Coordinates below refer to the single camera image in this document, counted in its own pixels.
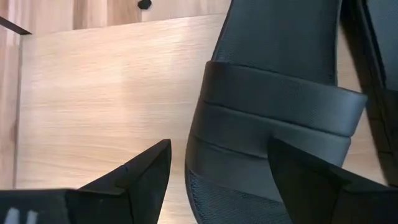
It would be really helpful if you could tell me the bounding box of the wooden shelf with metal frame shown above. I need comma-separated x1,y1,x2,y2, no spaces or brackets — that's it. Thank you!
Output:
0,14,389,224

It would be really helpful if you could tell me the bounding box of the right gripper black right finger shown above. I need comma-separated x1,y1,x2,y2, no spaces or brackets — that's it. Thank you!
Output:
267,138,398,224

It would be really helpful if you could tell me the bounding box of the black rubber slide sandal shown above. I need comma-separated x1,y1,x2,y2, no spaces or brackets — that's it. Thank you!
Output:
184,0,369,224
340,0,398,188

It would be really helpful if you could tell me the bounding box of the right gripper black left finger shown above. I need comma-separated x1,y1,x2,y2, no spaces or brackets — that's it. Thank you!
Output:
65,139,173,224

